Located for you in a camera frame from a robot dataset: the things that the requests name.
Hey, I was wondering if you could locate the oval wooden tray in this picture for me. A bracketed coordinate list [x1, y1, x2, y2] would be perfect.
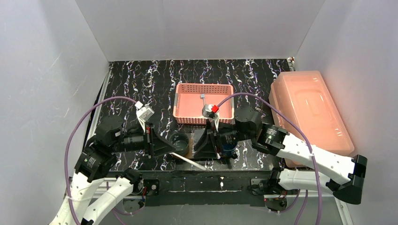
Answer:
[170, 153, 236, 161]

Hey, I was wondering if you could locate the dark blue cup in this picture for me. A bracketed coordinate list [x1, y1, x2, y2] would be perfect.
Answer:
[221, 143, 237, 159]

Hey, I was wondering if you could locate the dark grey cup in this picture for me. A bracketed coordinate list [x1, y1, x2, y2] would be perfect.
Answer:
[169, 133, 190, 156]

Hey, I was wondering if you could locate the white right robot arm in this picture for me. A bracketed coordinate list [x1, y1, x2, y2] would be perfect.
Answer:
[194, 105, 367, 205]

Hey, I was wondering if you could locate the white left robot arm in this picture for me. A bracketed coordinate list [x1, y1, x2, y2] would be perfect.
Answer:
[51, 116, 176, 225]

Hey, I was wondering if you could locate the pink perforated plastic basket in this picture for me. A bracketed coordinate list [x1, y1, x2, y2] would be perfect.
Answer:
[173, 83, 234, 125]

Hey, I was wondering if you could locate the large pink storage box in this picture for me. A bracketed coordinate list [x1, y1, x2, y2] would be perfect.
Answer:
[269, 71, 354, 156]

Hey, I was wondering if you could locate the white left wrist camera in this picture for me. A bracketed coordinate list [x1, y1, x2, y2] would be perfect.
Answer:
[135, 101, 154, 132]

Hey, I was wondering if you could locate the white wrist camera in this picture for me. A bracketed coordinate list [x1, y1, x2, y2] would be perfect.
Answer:
[135, 101, 154, 132]
[202, 104, 220, 131]

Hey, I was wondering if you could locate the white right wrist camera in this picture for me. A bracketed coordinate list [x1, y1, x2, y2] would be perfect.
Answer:
[202, 104, 220, 131]

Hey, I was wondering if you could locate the clear handled toothbrush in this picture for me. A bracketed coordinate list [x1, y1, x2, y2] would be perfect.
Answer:
[200, 93, 206, 106]

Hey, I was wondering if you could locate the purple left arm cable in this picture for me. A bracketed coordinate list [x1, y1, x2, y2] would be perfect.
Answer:
[64, 96, 144, 225]

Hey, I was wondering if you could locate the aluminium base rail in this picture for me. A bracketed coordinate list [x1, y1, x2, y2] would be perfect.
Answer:
[263, 190, 353, 225]

